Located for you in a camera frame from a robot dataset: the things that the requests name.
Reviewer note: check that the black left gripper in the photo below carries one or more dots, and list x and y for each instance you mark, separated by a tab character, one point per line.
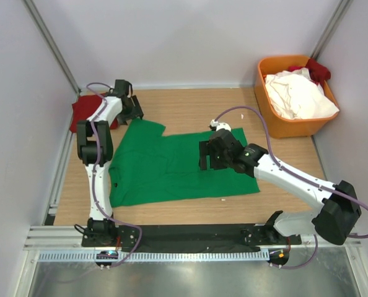
122	119

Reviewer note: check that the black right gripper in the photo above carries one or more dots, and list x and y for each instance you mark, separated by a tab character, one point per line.
204	147

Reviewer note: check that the green t-shirt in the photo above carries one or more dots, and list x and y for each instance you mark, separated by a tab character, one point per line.
149	167

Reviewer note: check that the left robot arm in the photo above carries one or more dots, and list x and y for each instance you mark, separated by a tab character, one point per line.
95	150

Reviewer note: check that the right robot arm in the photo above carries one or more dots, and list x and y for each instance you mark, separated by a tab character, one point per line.
334	209

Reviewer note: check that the folded red t-shirt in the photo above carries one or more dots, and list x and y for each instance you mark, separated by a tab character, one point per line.
92	107

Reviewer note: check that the orange plastic bin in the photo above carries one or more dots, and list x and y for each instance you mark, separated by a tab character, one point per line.
279	127

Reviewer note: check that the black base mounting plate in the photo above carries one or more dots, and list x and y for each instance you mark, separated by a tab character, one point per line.
193	239

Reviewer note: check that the white crumpled t-shirt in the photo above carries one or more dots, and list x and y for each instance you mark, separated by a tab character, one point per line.
294	95

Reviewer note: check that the dark red t-shirt in bin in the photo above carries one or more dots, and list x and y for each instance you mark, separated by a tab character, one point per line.
318	73

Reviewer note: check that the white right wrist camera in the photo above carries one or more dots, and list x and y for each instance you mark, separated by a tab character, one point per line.
219	128

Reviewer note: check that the left aluminium corner post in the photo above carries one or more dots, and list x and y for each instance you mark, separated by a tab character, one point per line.
50	41

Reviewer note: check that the aluminium corner post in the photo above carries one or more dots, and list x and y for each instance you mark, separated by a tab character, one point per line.
331	27
50	41

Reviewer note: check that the white slotted cable duct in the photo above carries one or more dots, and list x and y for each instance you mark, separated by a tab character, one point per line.
97	256

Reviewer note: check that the aluminium frame rail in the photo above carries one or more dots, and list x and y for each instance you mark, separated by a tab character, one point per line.
66	237

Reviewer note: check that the right aluminium corner post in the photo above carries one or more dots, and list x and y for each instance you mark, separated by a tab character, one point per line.
331	27

